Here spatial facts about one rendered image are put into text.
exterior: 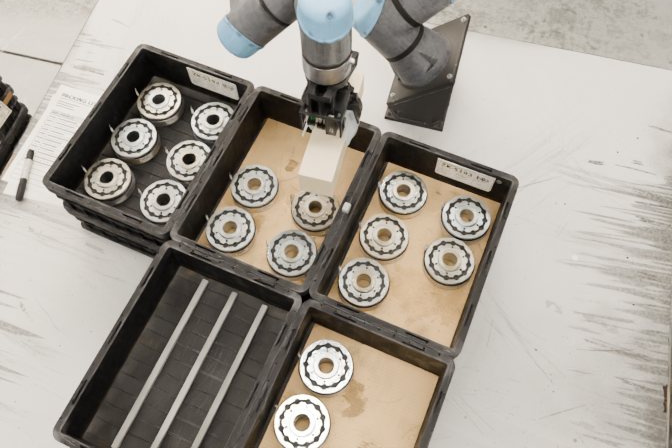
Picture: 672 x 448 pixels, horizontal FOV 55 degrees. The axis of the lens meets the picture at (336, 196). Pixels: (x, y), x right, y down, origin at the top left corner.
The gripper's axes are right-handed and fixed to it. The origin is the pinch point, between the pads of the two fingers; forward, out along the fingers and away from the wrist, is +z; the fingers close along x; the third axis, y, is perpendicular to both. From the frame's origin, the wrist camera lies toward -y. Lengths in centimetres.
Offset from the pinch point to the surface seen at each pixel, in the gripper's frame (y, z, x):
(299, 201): 6.0, 22.8, -6.1
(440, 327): 24.4, 25.7, 28.1
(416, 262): 12.2, 25.7, 20.8
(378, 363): 34.3, 25.6, 17.8
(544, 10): -144, 110, 52
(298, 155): -6.4, 25.8, -10.0
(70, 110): -12, 39, -74
